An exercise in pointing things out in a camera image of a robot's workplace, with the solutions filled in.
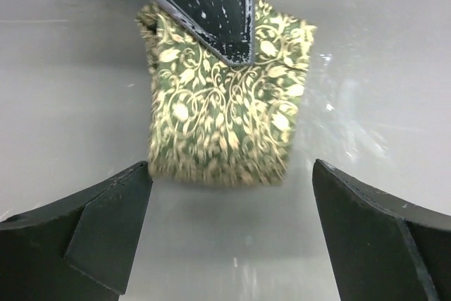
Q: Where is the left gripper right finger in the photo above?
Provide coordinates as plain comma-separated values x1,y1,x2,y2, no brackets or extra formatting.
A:
312,159,450,301

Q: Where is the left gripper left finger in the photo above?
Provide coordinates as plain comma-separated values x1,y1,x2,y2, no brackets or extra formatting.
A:
1,161,152,301

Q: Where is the olive green patterned tie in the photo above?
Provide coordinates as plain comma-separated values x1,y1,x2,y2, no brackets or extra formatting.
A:
136,0,316,187

